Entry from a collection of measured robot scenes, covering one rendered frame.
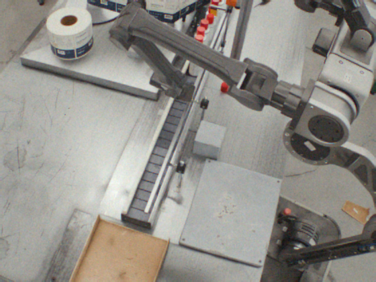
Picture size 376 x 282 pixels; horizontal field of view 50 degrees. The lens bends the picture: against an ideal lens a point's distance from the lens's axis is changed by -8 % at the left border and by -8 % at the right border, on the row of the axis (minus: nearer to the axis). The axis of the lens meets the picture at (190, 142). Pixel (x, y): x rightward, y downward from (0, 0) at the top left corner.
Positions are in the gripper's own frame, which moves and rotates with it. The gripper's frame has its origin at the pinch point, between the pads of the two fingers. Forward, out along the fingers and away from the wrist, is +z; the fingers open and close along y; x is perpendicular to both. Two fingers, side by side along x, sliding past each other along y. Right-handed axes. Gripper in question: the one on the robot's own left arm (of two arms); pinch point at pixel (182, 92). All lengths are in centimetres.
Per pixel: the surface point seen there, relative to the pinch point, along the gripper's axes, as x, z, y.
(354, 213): 38, 88, -111
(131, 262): 59, -35, -4
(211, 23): -31.6, 10.9, -1.5
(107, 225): 52, -29, 8
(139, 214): 44, -29, -1
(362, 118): -24, 140, -112
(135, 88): 3.8, 5.0, 20.2
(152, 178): 32.7, -19.7, -1.1
